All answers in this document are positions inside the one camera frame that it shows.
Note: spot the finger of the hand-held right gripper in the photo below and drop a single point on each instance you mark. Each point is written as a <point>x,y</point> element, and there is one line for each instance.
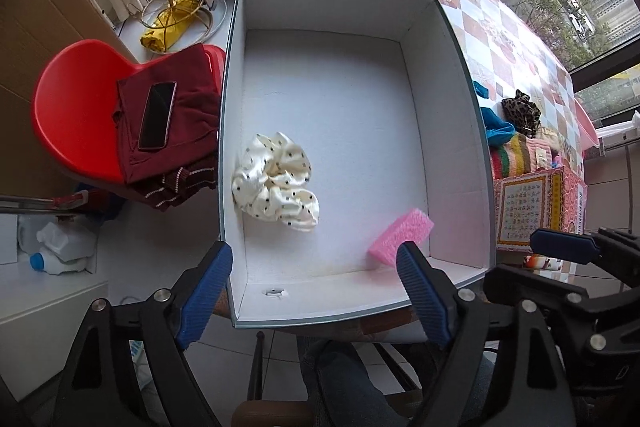
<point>530,284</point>
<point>565,246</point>

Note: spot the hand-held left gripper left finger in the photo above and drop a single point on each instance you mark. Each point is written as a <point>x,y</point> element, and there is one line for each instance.
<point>205,292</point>

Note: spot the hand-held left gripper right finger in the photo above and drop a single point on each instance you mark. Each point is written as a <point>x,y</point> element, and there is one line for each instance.
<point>425,292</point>

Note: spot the pink sponge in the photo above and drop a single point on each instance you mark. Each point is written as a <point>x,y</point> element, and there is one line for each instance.
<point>395,237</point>

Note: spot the blue cloth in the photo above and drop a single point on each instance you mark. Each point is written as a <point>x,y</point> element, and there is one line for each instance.
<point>497,132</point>

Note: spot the large white cardboard box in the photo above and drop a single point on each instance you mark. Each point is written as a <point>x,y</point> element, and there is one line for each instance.
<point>325,107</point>

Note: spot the yellow printed booklet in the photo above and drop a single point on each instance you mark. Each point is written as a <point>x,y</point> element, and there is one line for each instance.
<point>520,207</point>

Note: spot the striped knitted cloth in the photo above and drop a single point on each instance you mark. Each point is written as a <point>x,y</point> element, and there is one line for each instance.
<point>510,157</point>

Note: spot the person's leg in jeans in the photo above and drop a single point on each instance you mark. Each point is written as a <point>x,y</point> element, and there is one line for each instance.
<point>340,382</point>

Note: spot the cream polka dot scrunchie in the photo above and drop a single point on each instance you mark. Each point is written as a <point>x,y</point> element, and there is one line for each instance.
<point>275,187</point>

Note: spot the leopard print scrunchie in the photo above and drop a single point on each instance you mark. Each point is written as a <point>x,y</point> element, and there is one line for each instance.
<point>520,112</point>

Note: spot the white plastic jug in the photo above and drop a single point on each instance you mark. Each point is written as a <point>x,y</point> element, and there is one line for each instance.
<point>65,234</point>

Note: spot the white bottle with blue cap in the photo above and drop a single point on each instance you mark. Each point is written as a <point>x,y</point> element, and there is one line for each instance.
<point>55,263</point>

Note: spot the white cabinet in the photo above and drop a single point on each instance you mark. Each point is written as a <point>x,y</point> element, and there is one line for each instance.
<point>40,307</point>

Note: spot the black smartphone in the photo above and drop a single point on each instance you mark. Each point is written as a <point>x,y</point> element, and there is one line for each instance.
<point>157,114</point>

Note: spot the dark red knitted garment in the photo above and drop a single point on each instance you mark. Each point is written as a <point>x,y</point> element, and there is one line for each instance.
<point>195,107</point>

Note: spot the checkered printed tablecloth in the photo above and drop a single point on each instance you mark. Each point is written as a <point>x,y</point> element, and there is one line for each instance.
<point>500,32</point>

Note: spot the red plastic chair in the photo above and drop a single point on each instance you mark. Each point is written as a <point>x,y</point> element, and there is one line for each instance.
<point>75,107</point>

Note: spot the yellow cloth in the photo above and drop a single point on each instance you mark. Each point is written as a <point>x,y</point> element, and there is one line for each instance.
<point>165,32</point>

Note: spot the white metal rail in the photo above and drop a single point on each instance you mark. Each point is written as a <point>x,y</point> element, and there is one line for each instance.
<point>617,134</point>

